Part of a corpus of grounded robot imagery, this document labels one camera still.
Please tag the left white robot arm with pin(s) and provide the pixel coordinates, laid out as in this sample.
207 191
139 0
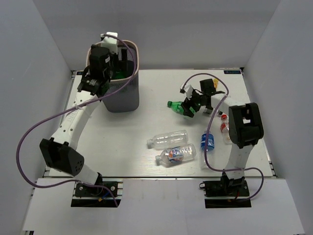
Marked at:
60 152

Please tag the green plastic bottle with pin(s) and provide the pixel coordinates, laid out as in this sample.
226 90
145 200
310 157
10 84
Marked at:
119 75
176 106

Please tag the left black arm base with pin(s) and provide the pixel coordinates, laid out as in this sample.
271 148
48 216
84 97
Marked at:
87 197

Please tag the small bottle yellow cap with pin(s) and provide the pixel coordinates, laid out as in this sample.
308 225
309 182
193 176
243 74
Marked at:
215 81

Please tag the clear bottle orange blue label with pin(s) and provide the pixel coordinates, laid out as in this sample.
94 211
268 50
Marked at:
176 155

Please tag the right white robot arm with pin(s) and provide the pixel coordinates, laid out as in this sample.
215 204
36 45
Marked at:
244 122

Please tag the grey mesh waste bin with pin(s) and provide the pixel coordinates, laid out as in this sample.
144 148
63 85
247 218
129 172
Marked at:
97 80

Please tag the clear unlabeled plastic bottle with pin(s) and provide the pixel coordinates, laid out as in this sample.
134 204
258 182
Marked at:
168 140

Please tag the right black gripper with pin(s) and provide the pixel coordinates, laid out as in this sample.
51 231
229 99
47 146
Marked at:
187 103

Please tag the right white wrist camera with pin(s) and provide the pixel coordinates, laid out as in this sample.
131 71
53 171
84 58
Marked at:
186 89

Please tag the clear bottle red label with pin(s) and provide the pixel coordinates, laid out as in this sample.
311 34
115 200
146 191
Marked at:
225 129

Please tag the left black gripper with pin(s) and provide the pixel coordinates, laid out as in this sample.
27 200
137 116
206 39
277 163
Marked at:
122 65

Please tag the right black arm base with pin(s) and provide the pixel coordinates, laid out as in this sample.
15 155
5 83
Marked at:
216 196

